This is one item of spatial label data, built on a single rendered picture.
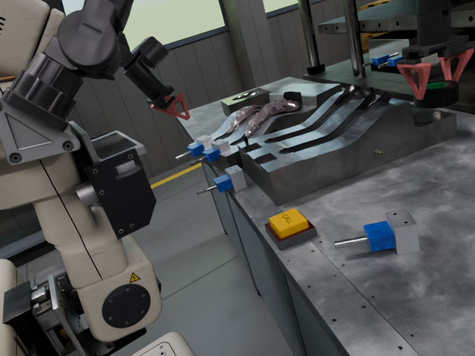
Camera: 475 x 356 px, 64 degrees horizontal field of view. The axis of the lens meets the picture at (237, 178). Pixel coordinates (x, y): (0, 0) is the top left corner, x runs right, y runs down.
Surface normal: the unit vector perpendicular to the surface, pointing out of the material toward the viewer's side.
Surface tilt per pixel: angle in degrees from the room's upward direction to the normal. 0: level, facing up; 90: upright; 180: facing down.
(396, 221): 0
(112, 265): 90
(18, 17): 90
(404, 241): 90
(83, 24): 74
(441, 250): 0
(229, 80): 90
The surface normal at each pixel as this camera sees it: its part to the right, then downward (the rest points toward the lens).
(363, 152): 0.27, 0.32
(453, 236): -0.26, -0.88
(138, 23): 0.48, 0.23
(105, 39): 0.21, 0.06
